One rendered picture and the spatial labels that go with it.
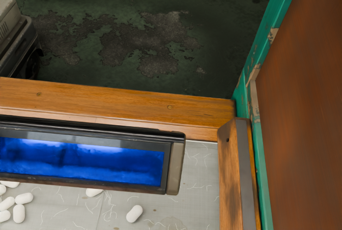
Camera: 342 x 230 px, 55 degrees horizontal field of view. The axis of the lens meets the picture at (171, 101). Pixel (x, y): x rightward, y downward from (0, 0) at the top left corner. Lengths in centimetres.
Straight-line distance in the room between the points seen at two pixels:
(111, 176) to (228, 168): 33
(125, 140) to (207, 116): 46
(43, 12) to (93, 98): 153
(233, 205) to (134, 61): 142
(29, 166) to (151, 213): 36
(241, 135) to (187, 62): 131
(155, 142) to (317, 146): 22
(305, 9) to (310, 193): 27
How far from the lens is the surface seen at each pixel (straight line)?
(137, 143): 35
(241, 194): 62
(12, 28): 165
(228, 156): 67
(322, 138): 45
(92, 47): 202
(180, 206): 72
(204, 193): 73
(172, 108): 79
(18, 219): 72
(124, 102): 80
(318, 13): 51
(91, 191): 71
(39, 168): 40
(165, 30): 213
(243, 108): 77
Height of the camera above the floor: 141
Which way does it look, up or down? 54 degrees down
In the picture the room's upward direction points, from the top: 8 degrees clockwise
